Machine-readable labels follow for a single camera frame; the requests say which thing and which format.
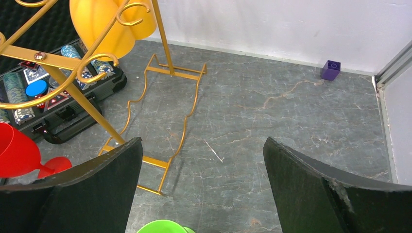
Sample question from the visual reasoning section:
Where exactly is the red plastic wine glass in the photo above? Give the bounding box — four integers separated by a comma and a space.
0, 123, 72, 179

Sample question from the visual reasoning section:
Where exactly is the gold wire wine glass rack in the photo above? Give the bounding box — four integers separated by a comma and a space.
0, 0, 207, 195

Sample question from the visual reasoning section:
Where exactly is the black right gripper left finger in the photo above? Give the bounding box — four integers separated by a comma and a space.
0, 137, 143, 233

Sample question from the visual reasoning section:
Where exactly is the green plastic wine glass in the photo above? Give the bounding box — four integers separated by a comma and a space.
137, 219, 195, 233

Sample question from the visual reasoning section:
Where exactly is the black poker chip case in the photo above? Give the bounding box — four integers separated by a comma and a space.
0, 0, 127, 144

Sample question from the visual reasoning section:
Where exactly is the purple cube block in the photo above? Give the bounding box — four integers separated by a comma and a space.
321, 60, 341, 81

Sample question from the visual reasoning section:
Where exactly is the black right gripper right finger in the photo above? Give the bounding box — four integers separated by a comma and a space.
263, 137, 412, 233

